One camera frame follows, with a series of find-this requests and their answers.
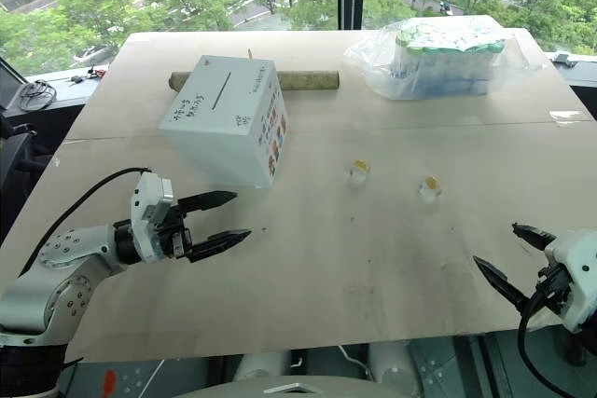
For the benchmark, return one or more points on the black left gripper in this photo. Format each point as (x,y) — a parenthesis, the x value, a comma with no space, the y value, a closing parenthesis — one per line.
(177,232)

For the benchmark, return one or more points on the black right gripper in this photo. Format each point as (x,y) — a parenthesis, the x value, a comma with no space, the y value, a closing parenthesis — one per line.
(552,286)

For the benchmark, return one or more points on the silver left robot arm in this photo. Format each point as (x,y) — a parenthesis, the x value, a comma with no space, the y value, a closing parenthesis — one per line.
(56,286)

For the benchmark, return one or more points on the white cardboard box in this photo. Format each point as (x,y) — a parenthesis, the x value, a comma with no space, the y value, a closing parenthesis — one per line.
(219,123)

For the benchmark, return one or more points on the white rounded cylinder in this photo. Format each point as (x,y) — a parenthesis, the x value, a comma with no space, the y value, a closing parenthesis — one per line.
(391,360)
(261,365)

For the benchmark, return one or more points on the brown cardboard tube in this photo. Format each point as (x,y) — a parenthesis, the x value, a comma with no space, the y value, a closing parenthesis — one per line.
(308,80)

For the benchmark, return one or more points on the grey robot torso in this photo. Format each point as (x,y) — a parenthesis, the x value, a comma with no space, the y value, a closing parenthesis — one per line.
(298,386)

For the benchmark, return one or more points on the small keys on ledge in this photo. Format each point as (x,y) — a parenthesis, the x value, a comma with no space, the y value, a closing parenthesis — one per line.
(88,74)

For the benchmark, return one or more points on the clear bag of bottles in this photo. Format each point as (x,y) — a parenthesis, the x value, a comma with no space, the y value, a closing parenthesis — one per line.
(434,60)

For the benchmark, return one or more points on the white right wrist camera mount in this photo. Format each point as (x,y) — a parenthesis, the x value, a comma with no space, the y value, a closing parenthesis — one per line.
(578,272)

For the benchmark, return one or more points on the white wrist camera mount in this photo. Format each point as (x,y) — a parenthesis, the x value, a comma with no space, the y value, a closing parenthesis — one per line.
(144,230)
(578,272)

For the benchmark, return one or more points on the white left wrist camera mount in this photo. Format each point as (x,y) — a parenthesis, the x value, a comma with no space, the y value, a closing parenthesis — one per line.
(144,230)

